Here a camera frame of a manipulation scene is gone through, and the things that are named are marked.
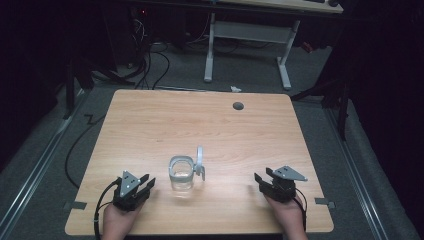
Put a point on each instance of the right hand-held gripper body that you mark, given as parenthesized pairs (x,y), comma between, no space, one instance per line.
(281,190)

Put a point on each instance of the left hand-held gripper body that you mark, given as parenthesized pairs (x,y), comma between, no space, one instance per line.
(128,196)

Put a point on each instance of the clear glass jar with hinged lid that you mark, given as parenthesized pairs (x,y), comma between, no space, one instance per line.
(181,181)

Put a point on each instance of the person's right hand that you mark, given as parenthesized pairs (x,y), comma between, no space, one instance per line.
(291,216)

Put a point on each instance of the grey tape piece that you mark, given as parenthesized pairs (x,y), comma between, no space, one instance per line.
(324,201)
(76,205)

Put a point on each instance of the grey round table grommet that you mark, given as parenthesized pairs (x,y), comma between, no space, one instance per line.
(238,106)

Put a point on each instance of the white paper scrap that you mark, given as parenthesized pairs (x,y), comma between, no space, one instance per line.
(235,89)

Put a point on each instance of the black metal stand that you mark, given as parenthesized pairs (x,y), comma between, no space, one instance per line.
(70,90)
(341,106)

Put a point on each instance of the black computer mouse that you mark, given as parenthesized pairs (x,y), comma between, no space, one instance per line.
(333,3)

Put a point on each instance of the metal floor rail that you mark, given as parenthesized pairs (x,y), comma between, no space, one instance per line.
(358,176)
(36,163)

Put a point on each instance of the desk with white metal frame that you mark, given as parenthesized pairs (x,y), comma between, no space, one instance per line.
(250,31)

